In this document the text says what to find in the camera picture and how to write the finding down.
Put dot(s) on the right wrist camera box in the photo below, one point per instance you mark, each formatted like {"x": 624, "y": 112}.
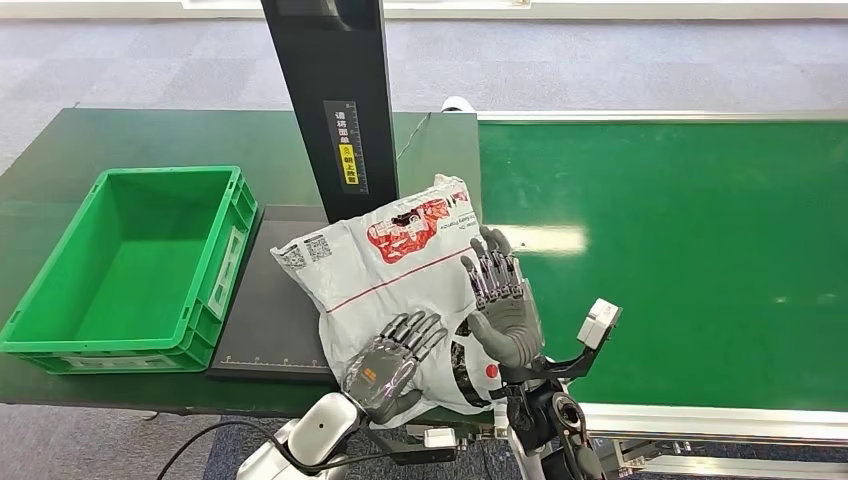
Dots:
{"x": 596, "y": 321}

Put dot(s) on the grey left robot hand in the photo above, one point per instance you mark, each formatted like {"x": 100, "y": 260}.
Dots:
{"x": 381, "y": 381}

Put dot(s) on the white roller end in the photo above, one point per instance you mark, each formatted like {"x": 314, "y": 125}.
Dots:
{"x": 458, "y": 104}

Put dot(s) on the white plastic mailer package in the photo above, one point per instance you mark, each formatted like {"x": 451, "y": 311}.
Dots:
{"x": 384, "y": 265}

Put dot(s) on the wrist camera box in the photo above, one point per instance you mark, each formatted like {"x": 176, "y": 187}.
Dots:
{"x": 596, "y": 321}
{"x": 440, "y": 438}

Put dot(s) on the black yellow label sticker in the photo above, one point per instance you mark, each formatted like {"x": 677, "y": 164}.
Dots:
{"x": 346, "y": 142}

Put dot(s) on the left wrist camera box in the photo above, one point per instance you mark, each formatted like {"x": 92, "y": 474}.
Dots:
{"x": 440, "y": 438}

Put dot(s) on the metal connector block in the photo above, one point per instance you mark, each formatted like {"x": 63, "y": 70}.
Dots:
{"x": 478, "y": 434}

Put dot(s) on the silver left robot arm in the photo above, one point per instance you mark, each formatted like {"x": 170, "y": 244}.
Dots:
{"x": 318, "y": 430}

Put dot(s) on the green plastic crate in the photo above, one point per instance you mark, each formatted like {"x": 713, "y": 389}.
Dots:
{"x": 132, "y": 265}

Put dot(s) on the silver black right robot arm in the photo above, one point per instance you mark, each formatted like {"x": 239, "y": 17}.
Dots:
{"x": 556, "y": 424}

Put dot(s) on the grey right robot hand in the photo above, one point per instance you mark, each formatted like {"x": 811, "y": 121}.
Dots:
{"x": 510, "y": 324}

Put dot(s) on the green conveyor belt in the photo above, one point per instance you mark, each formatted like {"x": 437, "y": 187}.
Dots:
{"x": 729, "y": 265}

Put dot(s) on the black inbound scanner machine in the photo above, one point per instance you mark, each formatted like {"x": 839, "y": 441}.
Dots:
{"x": 331, "y": 99}

